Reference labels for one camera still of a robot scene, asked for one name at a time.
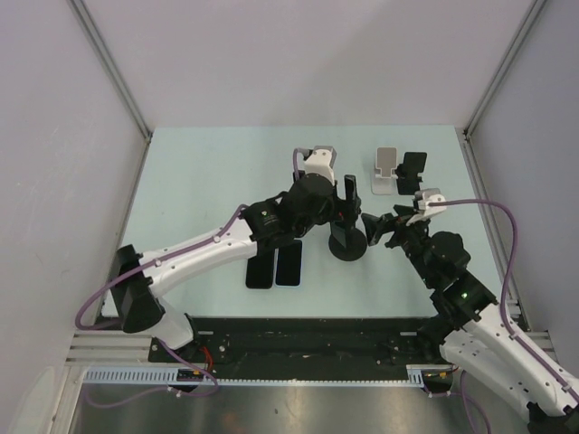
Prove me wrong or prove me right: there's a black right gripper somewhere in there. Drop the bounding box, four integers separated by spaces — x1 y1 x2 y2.
361 204 436 287

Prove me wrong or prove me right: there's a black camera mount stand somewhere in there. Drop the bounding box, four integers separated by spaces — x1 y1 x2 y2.
328 222 367 262

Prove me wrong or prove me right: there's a white phone stand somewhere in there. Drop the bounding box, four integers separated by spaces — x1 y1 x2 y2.
371 146 398 195

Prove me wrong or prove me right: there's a black phone stand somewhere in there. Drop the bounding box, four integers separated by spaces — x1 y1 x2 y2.
394 152 427 195

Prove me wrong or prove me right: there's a black phone light blue case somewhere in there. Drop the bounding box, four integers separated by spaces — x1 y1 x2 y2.
275 240 302 288

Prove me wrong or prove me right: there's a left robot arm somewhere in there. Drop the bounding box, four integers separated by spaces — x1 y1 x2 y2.
110 174 367 362

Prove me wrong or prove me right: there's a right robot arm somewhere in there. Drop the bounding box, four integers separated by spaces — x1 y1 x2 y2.
362 203 578 433

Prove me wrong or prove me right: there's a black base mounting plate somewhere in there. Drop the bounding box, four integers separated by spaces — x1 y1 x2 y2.
148 317 458 374

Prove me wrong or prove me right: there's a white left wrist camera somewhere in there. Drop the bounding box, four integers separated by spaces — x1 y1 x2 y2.
304 146 337 184

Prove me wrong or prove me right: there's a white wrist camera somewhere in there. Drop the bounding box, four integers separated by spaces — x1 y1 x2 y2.
304 146 337 184
406 188 447 226

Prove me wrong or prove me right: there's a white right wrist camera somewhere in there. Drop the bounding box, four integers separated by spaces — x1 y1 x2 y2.
406 188 447 226

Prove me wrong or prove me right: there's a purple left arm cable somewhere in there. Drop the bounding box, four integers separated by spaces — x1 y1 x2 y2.
74 147 313 408

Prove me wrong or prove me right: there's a right aluminium frame post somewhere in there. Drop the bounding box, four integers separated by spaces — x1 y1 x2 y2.
465 0 548 137

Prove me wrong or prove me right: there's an aluminium frame post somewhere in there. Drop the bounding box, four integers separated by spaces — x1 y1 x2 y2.
465 0 548 137
67 0 153 139

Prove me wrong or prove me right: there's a white slotted cable duct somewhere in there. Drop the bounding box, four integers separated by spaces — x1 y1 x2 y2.
83 364 455 387

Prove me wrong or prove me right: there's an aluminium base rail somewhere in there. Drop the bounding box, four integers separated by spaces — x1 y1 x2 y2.
65 329 157 367

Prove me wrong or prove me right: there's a left aluminium frame post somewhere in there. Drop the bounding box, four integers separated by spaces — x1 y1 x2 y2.
67 0 153 139

